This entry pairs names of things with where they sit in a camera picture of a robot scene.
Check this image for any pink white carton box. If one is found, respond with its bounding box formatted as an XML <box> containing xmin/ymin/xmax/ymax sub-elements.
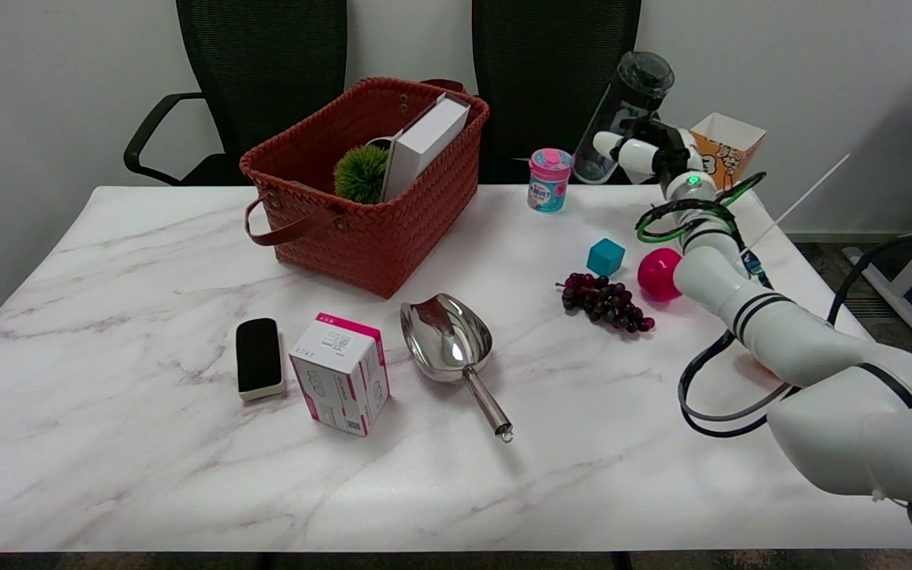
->
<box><xmin>289</xmin><ymin>312</ymin><xmax>390</xmax><ymax>437</ymax></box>

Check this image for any silver metal scoop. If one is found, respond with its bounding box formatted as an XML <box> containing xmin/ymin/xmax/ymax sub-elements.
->
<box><xmin>400</xmin><ymin>293</ymin><xmax>515</xmax><ymax>443</ymax></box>

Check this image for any red woven basket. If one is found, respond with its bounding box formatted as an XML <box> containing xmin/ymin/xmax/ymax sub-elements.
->
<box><xmin>239</xmin><ymin>77</ymin><xmax>491</xmax><ymax>300</ymax></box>

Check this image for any white desk leg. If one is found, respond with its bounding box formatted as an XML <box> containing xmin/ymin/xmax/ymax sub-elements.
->
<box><xmin>842</xmin><ymin>202</ymin><xmax>912</xmax><ymax>355</ymax></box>

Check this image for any orange paper popcorn box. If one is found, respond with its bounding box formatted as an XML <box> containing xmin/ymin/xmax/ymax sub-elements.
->
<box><xmin>690</xmin><ymin>112</ymin><xmax>767</xmax><ymax>192</ymax></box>

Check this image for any purple toy grape bunch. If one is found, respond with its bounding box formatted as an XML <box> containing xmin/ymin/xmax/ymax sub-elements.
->
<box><xmin>556</xmin><ymin>272</ymin><xmax>656</xmax><ymax>334</ymax></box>

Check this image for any green fuzzy ball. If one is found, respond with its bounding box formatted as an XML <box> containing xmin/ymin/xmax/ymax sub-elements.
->
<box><xmin>333</xmin><ymin>144</ymin><xmax>390</xmax><ymax>205</ymax></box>

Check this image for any black whiteboard eraser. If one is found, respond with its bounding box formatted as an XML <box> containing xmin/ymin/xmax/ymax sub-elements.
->
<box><xmin>235</xmin><ymin>317</ymin><xmax>287</xmax><ymax>401</ymax></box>

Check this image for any black water bottle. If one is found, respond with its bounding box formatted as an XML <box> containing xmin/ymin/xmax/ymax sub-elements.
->
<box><xmin>572</xmin><ymin>51</ymin><xmax>675</xmax><ymax>185</ymax></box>

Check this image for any black office chair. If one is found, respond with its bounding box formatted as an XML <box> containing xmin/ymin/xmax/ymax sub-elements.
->
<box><xmin>123</xmin><ymin>0</ymin><xmax>348</xmax><ymax>187</ymax></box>
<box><xmin>471</xmin><ymin>0</ymin><xmax>676</xmax><ymax>185</ymax></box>

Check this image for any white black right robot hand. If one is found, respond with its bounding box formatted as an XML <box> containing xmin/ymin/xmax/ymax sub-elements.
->
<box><xmin>592</xmin><ymin>119</ymin><xmax>706</xmax><ymax>192</ymax></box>

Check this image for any magenta round toy fruit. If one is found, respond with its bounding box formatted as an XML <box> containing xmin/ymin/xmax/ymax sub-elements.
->
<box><xmin>636</xmin><ymin>248</ymin><xmax>683</xmax><ymax>302</ymax></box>

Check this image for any green black cable bundle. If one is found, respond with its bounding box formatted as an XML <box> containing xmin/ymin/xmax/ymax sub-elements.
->
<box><xmin>635</xmin><ymin>172</ymin><xmax>773</xmax><ymax>290</ymax></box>

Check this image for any long black cable loop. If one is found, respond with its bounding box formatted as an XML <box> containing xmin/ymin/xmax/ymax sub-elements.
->
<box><xmin>678</xmin><ymin>231</ymin><xmax>912</xmax><ymax>567</ymax></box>

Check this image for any white zip tie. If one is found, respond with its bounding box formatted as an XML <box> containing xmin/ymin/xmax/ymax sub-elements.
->
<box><xmin>741</xmin><ymin>154</ymin><xmax>851</xmax><ymax>256</ymax></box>

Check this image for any pink lidded small jar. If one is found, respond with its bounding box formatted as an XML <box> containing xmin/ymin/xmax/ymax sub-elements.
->
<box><xmin>526</xmin><ymin>148</ymin><xmax>574</xmax><ymax>213</ymax></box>

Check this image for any teal cube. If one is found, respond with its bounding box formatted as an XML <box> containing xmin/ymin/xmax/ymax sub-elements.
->
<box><xmin>587</xmin><ymin>237</ymin><xmax>626</xmax><ymax>278</ymax></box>

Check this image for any white rectangular box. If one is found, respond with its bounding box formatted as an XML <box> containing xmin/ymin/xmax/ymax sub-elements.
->
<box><xmin>382</xmin><ymin>92</ymin><xmax>471</xmax><ymax>203</ymax></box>

